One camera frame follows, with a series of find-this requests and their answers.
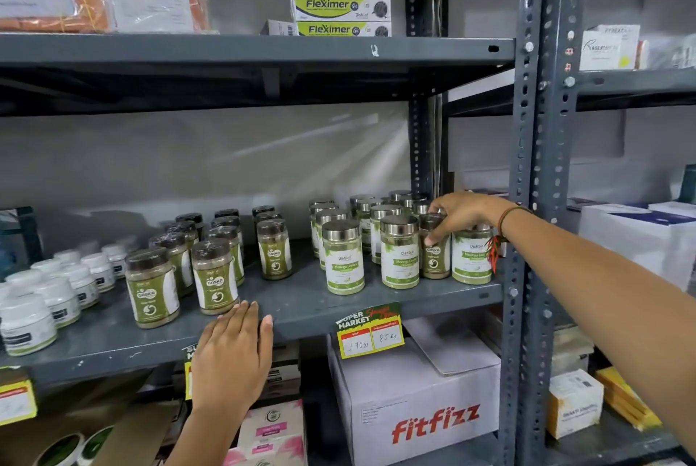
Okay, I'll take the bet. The person's right hand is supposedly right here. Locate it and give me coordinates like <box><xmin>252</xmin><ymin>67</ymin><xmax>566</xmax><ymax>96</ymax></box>
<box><xmin>424</xmin><ymin>191</ymin><xmax>515</xmax><ymax>248</ymax></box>

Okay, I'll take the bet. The person's left hand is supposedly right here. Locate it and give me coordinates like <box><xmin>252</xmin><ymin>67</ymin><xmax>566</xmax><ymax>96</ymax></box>
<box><xmin>191</xmin><ymin>301</ymin><xmax>274</xmax><ymax>415</ymax></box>

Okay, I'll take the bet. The single brown-lid powder jar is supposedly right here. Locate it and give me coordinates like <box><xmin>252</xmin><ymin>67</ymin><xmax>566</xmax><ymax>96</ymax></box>
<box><xmin>418</xmin><ymin>213</ymin><xmax>452</xmax><ymax>281</ymax></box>

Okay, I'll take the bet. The person's left forearm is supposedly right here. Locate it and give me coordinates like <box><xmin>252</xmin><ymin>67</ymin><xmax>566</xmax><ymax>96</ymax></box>
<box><xmin>165</xmin><ymin>400</ymin><xmax>256</xmax><ymax>466</ymax></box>

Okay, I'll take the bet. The person's right forearm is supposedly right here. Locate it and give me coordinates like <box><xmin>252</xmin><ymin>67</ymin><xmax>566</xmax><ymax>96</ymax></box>
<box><xmin>499</xmin><ymin>206</ymin><xmax>696</xmax><ymax>458</ymax></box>

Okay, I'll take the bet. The yellow and red price tag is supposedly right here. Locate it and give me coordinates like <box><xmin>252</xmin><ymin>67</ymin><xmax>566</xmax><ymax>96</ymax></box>
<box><xmin>182</xmin><ymin>343</ymin><xmax>206</xmax><ymax>402</ymax></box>
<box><xmin>335</xmin><ymin>303</ymin><xmax>406</xmax><ymax>361</ymax></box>
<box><xmin>0</xmin><ymin>367</ymin><xmax>38</xmax><ymax>427</ymax></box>

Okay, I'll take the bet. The stack of brown flat cartons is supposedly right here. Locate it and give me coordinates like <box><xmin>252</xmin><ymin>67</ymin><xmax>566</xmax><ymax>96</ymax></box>
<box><xmin>260</xmin><ymin>342</ymin><xmax>303</xmax><ymax>408</ymax></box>

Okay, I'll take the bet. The orange thread wristband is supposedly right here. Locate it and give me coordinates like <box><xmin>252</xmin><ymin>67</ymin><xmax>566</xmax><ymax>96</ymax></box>
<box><xmin>485</xmin><ymin>205</ymin><xmax>531</xmax><ymax>274</ymax></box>

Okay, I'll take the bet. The group of dark-lid green jars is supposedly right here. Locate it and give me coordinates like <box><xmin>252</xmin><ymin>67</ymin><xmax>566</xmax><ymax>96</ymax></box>
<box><xmin>124</xmin><ymin>205</ymin><xmax>294</xmax><ymax>330</ymax></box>

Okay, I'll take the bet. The pink and white carton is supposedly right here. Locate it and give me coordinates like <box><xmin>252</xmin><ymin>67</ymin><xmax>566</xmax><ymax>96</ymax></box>
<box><xmin>236</xmin><ymin>398</ymin><xmax>306</xmax><ymax>451</ymax></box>
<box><xmin>222</xmin><ymin>434</ymin><xmax>308</xmax><ymax>466</ymax></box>

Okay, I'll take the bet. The group of silver-lid white jars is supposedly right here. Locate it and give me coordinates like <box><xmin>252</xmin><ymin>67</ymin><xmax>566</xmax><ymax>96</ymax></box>
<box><xmin>308</xmin><ymin>189</ymin><xmax>497</xmax><ymax>297</ymax></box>

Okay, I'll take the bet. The open brown cardboard box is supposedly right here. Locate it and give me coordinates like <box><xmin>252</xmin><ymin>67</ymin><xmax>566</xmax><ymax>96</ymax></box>
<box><xmin>0</xmin><ymin>372</ymin><xmax>190</xmax><ymax>466</ymax></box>

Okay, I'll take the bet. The grey metal shelving rack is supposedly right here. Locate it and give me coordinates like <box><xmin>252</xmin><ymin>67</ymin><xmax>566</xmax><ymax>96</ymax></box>
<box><xmin>440</xmin><ymin>0</ymin><xmax>696</xmax><ymax>466</ymax></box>
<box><xmin>0</xmin><ymin>0</ymin><xmax>544</xmax><ymax>466</ymax></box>

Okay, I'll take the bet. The green-lid round tub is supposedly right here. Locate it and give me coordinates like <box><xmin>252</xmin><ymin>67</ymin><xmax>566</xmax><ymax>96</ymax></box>
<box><xmin>77</xmin><ymin>425</ymin><xmax>116</xmax><ymax>466</ymax></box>
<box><xmin>34</xmin><ymin>432</ymin><xmax>87</xmax><ymax>466</ymax></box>

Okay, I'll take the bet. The white cardboard box red print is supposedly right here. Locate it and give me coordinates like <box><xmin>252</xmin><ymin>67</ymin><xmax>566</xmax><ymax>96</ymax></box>
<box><xmin>326</xmin><ymin>314</ymin><xmax>502</xmax><ymax>466</ymax></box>

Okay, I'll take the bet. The beige cardboard box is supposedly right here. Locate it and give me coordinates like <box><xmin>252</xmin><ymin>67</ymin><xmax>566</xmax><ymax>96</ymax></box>
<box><xmin>551</xmin><ymin>323</ymin><xmax>597</xmax><ymax>375</ymax></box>

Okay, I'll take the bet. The group of small white tubs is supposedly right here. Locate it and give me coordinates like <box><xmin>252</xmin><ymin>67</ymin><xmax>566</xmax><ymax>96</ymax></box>
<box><xmin>0</xmin><ymin>243</ymin><xmax>129</xmax><ymax>358</ymax></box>

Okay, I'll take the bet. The large white box blue top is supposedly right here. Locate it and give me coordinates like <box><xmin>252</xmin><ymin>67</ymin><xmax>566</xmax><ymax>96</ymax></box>
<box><xmin>577</xmin><ymin>202</ymin><xmax>696</xmax><ymax>293</ymax></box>

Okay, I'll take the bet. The small white and yellow box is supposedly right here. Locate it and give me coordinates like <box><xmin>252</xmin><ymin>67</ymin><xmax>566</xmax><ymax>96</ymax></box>
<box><xmin>546</xmin><ymin>369</ymin><xmax>606</xmax><ymax>441</ymax></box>

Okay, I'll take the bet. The green and white carton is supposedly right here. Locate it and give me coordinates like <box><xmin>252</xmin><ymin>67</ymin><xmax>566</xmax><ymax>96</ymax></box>
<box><xmin>296</xmin><ymin>20</ymin><xmax>393</xmax><ymax>38</ymax></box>
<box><xmin>293</xmin><ymin>0</ymin><xmax>392</xmax><ymax>22</ymax></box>

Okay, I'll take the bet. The white medicine carton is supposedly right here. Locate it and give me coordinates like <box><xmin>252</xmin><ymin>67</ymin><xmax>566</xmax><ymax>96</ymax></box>
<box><xmin>579</xmin><ymin>29</ymin><xmax>624</xmax><ymax>73</ymax></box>
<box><xmin>589</xmin><ymin>23</ymin><xmax>642</xmax><ymax>70</ymax></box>

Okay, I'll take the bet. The stack of yellow packets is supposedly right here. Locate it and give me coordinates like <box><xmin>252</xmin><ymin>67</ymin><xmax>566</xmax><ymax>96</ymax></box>
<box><xmin>595</xmin><ymin>366</ymin><xmax>663</xmax><ymax>433</ymax></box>

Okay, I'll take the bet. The plain white carton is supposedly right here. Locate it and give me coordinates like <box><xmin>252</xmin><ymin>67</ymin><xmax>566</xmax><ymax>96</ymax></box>
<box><xmin>261</xmin><ymin>19</ymin><xmax>299</xmax><ymax>37</ymax></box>

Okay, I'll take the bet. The teal metal frame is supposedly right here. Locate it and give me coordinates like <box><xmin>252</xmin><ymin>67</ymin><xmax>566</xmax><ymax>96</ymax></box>
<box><xmin>0</xmin><ymin>206</ymin><xmax>43</xmax><ymax>266</ymax></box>

